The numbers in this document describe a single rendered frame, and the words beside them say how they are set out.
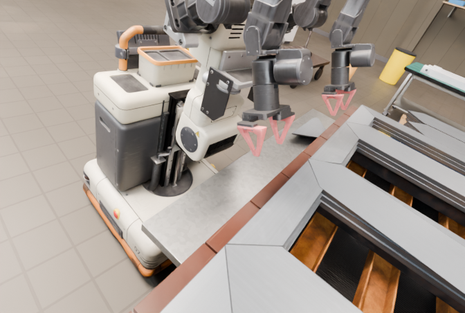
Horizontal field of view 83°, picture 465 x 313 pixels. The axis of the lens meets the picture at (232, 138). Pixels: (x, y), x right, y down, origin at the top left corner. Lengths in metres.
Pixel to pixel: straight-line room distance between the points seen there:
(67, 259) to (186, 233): 0.87
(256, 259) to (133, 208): 0.86
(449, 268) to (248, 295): 0.54
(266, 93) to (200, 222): 0.44
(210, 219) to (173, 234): 0.12
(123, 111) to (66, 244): 0.80
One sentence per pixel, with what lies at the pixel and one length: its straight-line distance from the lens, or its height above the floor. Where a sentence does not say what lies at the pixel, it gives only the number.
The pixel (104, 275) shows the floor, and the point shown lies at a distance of 1.50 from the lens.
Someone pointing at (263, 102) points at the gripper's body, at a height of 1.10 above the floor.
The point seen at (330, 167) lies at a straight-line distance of 0.92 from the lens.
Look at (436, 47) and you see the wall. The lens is 8.54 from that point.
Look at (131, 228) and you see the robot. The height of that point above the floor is 0.26.
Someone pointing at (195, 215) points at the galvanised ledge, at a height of 0.68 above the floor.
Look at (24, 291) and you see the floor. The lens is 1.53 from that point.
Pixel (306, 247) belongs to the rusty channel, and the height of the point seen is 0.68.
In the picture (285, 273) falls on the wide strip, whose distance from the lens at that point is 0.59.
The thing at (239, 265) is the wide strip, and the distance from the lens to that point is 0.56.
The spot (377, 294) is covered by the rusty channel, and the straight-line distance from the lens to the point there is 0.96.
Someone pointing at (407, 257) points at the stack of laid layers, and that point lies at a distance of 0.87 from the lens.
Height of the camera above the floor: 1.34
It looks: 34 degrees down
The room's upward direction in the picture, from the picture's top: 18 degrees clockwise
